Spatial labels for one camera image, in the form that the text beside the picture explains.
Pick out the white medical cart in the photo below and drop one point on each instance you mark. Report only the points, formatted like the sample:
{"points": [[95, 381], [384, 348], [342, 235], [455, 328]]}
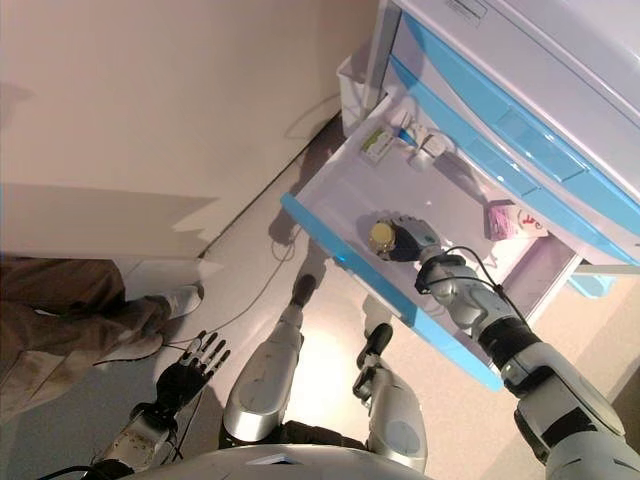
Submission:
{"points": [[550, 50]]}

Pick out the white sneaker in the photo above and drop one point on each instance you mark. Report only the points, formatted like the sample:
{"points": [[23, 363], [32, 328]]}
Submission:
{"points": [[130, 350], [185, 300]]}

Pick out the silver right robot leg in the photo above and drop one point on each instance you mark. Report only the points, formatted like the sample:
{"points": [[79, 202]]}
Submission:
{"points": [[395, 415]]}

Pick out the blue white medicine tube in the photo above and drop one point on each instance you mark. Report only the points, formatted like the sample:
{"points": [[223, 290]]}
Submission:
{"points": [[407, 136]]}

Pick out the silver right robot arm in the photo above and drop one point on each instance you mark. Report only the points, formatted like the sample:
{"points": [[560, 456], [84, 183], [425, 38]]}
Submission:
{"points": [[550, 380]]}

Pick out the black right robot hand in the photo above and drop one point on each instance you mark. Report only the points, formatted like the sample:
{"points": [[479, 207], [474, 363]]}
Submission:
{"points": [[420, 237]]}

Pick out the clear bottle yellow capsules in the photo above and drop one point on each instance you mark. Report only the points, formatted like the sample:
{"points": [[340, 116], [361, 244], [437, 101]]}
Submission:
{"points": [[382, 235]]}

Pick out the silver robot leg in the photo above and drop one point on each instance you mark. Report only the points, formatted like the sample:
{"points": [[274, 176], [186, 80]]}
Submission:
{"points": [[395, 415], [260, 385]]}

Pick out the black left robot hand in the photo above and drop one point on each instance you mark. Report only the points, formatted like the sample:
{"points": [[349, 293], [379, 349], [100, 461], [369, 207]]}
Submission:
{"points": [[177, 385]]}

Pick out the pink purple medicine box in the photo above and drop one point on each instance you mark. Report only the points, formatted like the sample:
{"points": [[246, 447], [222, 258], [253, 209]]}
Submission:
{"points": [[500, 222]]}

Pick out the white plastic side bin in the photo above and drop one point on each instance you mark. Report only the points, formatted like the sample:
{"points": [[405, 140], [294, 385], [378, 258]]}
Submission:
{"points": [[352, 100]]}

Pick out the silver left robot leg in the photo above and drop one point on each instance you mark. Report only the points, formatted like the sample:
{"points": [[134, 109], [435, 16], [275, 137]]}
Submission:
{"points": [[260, 385]]}

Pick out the white box red print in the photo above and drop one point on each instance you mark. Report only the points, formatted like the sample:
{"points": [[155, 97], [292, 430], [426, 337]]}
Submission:
{"points": [[530, 222]]}

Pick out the white bin blue lid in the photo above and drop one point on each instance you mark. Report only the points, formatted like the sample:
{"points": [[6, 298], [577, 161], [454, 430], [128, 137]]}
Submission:
{"points": [[590, 285]]}

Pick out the person in brown trousers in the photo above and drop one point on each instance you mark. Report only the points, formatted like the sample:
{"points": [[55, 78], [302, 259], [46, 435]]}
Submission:
{"points": [[60, 320]]}

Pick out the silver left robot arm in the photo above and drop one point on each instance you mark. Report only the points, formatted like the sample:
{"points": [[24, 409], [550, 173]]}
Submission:
{"points": [[135, 440]]}

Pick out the green white medicine box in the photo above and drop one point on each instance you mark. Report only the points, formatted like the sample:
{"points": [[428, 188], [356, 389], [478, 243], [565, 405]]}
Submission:
{"points": [[377, 145]]}

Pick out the grey robot torso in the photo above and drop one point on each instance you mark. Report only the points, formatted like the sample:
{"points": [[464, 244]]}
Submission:
{"points": [[250, 465]]}

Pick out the small white medicine box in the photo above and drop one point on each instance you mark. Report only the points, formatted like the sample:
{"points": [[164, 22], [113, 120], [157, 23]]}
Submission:
{"points": [[402, 120], [431, 145]]}

